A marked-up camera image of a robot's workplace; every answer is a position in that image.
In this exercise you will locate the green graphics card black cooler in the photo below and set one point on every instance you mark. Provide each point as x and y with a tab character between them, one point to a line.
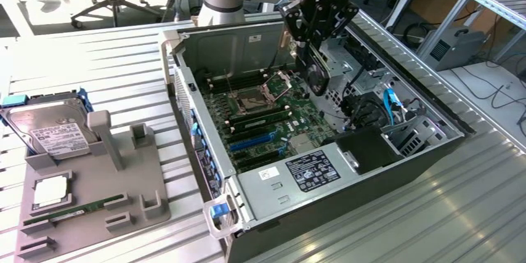
318	78

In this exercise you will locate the silver socket cover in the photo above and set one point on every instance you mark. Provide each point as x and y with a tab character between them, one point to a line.
281	82

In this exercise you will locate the thin metal locking lever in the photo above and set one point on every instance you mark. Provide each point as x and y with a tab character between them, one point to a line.
228	81

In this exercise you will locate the silver perforated drive cage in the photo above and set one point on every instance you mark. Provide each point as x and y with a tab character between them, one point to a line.
326	107

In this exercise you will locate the CPU socket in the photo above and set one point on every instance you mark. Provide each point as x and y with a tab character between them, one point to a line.
250	101

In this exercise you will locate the grey computer tower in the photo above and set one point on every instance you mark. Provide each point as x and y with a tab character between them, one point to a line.
459	49

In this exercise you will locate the green Dell motherboard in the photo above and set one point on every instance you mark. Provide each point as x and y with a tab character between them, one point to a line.
303	112

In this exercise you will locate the green RAM stick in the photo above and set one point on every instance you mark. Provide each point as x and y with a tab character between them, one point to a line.
82	209
255	125

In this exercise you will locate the silver chipset heatsink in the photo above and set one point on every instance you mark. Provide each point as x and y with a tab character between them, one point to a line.
302	143

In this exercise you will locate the black plastic air shroud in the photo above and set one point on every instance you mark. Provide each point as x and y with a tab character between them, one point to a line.
362	149

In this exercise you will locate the blue expansion slot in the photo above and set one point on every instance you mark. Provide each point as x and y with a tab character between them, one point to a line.
250	143

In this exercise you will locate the silver disk bay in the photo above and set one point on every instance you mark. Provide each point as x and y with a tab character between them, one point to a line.
410	143

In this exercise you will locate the silver power supply unit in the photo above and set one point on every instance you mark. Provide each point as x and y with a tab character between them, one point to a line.
271	195

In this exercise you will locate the black open PC case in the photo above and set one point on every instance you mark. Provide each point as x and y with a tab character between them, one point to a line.
370	201

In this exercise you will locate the blue case latch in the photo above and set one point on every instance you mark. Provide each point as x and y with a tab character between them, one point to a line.
218	210

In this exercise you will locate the hard disk blue carrier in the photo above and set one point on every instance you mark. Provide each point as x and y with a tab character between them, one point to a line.
46	118

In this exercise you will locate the grey parts rack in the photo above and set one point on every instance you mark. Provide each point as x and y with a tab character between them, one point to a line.
82	183

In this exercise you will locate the silver CPU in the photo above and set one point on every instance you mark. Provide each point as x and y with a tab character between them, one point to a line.
50	190

